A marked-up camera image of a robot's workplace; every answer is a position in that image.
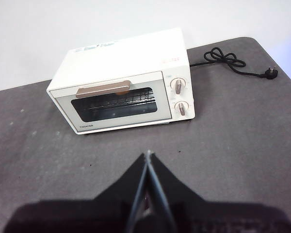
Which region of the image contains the white toaster oven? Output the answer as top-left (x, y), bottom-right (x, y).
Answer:
top-left (46, 27), bottom-right (196, 135)

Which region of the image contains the beige oven knob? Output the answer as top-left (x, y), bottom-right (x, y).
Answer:
top-left (174, 100), bottom-right (191, 116)
top-left (170, 77), bottom-right (188, 95)

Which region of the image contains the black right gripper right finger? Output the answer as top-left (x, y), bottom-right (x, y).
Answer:
top-left (148, 152), bottom-right (291, 233)

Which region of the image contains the glass oven door beige handle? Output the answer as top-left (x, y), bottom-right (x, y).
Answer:
top-left (49, 70), bottom-right (173, 134)

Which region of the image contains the metal wire oven rack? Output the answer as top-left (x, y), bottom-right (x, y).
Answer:
top-left (87, 88), bottom-right (155, 110)

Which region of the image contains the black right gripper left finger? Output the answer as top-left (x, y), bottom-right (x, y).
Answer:
top-left (3, 152), bottom-right (149, 233)

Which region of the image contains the black oven power cable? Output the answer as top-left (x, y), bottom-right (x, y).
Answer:
top-left (189, 47), bottom-right (280, 81)

